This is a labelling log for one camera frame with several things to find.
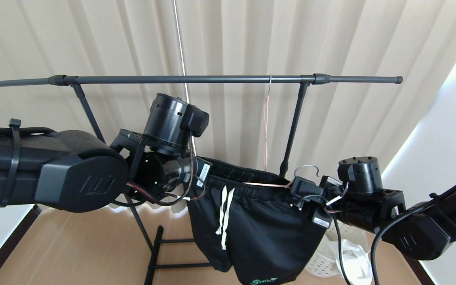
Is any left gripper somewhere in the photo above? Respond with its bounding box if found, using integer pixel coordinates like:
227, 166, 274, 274
135, 152, 213, 197

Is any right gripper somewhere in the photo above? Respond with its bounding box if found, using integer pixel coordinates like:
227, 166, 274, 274
311, 185, 350, 229

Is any pink clothes hanger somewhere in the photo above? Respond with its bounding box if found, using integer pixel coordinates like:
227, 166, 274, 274
243, 164, 320, 189
263, 75, 273, 172

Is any black garment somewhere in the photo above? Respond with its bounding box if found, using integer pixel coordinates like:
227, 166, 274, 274
186, 156, 328, 285

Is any white laundry basket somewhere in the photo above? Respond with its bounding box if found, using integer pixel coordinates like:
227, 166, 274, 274
305, 222, 371, 278

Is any black clothes rack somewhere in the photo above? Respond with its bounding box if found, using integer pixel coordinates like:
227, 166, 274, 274
0, 74, 403, 285

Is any white garment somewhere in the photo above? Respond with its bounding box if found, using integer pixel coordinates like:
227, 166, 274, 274
331, 237, 373, 285

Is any beige curtain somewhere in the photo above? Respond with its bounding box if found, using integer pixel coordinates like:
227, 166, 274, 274
0, 0, 456, 216

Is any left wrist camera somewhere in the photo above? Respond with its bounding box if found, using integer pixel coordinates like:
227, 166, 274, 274
180, 104, 210, 138

